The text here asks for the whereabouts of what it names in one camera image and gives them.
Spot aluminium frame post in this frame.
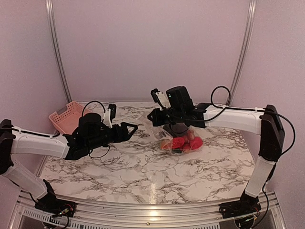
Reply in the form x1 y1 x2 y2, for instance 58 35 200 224
226 0 257 105
45 0 72 103

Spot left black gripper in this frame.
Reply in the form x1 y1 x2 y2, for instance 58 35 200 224
86 122 138 151

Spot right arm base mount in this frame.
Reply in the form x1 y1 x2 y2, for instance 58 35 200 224
219 200 262 219

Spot dark fake avocado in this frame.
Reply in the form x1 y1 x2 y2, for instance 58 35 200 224
171 123 189 135

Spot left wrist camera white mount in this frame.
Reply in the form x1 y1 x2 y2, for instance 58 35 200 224
103 104 117 128

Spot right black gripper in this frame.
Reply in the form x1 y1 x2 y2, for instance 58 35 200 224
147 107 184 126

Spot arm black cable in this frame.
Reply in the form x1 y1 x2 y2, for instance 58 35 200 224
82 100 107 117
204 85 296 156

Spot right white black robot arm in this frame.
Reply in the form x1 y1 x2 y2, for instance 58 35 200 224
148 86 285 214

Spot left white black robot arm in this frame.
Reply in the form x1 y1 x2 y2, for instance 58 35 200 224
0 113 138 212

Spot left aluminium frame post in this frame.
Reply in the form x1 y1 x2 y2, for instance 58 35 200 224
45 0 72 103

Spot red fake strawberry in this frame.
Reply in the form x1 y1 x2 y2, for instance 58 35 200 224
171 137 189 149

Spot clear zip top bag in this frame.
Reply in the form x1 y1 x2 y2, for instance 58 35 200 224
144 121 203 156

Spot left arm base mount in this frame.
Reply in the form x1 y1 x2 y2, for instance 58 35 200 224
35 193 76 218

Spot right aluminium frame post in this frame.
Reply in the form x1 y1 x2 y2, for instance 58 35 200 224
226 0 257 105

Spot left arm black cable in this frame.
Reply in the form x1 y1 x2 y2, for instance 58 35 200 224
82 100 107 117

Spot pink plastic basket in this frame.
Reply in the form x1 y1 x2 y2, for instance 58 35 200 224
49 101 90 135

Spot front aluminium rail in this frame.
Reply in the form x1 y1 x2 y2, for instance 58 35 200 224
14 190 284 229

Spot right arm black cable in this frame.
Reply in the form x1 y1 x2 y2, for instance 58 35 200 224
204 85 296 156

